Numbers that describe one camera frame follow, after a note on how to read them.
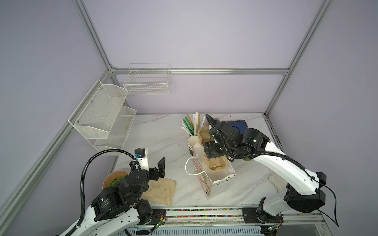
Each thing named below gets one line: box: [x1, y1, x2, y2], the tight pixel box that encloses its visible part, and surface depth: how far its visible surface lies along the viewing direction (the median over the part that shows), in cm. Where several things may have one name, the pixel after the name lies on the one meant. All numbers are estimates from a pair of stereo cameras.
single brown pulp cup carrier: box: [203, 153, 228, 173], surface depth 68 cm
